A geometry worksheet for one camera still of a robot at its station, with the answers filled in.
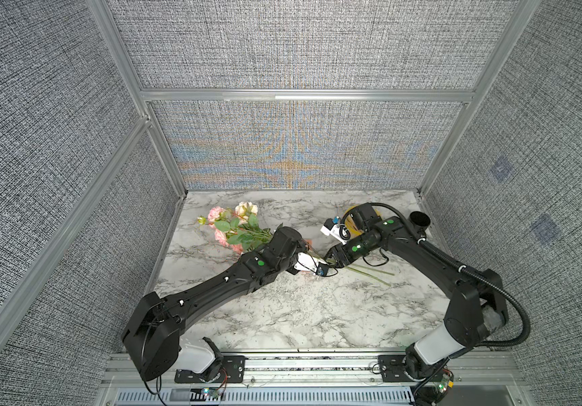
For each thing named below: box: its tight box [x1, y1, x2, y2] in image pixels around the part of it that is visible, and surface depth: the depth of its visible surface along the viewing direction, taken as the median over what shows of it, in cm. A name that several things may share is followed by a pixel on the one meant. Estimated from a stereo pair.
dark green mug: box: [407, 210, 432, 233], surface depth 99 cm
